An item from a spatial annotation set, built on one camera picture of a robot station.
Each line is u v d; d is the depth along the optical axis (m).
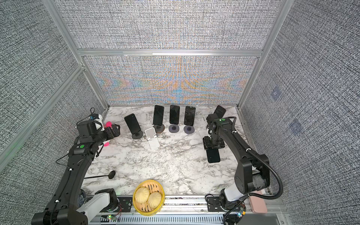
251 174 0.43
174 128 1.06
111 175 0.83
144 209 0.70
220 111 0.93
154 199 0.69
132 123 0.92
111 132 0.70
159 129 1.04
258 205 0.72
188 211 0.73
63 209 0.38
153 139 0.97
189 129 1.05
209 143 0.73
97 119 0.67
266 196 0.43
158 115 0.98
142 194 0.71
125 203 0.74
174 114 1.00
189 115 0.98
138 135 1.02
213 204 0.73
